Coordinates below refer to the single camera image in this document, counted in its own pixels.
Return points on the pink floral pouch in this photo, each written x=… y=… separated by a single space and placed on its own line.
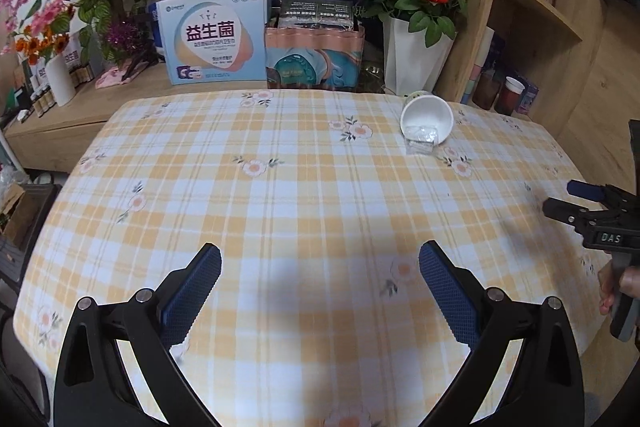
x=112 y=78

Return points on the purple artificial flowers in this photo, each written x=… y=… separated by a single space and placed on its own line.
x=125 y=37

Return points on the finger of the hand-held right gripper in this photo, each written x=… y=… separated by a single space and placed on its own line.
x=565 y=211
x=585 y=191

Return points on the peach teal wrapped pack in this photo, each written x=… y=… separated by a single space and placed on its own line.
x=315 y=57

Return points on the red cup white rim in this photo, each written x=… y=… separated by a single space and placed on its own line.
x=508 y=99

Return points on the brown glass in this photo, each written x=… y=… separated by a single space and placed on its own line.
x=486 y=92

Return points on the red rose plant white pot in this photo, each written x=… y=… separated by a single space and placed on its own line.
x=415 y=52

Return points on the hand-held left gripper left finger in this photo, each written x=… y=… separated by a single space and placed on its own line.
x=192 y=292

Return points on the clear plastic packet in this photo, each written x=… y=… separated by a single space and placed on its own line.
x=420 y=138

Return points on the white paper cup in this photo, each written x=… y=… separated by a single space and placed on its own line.
x=425 y=112

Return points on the orange plaid floral tablecloth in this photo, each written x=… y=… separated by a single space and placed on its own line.
x=300 y=207

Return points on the row of small brown bottles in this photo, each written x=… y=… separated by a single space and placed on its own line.
x=42 y=99

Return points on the small blue box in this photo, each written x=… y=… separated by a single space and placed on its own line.
x=529 y=97

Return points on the white vase orange flowers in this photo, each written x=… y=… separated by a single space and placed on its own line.
x=60 y=82

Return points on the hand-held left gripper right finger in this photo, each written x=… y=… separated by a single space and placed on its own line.
x=447 y=292

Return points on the stack of pastel cups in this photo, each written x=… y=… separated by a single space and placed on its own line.
x=475 y=77

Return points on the person's right hand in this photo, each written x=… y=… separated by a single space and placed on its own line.
x=606 y=289

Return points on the black printed packet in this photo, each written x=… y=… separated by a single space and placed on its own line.
x=315 y=14

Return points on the white purple product box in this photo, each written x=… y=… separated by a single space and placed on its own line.
x=72 y=59

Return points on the white pastel printed box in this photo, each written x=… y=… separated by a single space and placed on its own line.
x=215 y=42

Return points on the cardboard box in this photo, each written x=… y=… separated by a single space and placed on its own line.
x=17 y=212

